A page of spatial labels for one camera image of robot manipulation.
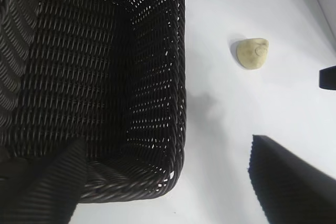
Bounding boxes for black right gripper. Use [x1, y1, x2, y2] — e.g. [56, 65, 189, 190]
[318, 65, 336, 91]

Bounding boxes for pale yellow egg yolk pastry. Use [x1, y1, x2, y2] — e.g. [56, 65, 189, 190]
[235, 37, 270, 70]

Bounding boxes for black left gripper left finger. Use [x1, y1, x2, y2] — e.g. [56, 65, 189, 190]
[0, 137, 88, 224]

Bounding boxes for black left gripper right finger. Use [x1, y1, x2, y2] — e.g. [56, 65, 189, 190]
[246, 134, 336, 224]

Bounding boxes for dark brown wicker basket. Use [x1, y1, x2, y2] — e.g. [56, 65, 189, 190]
[0, 0, 188, 205]

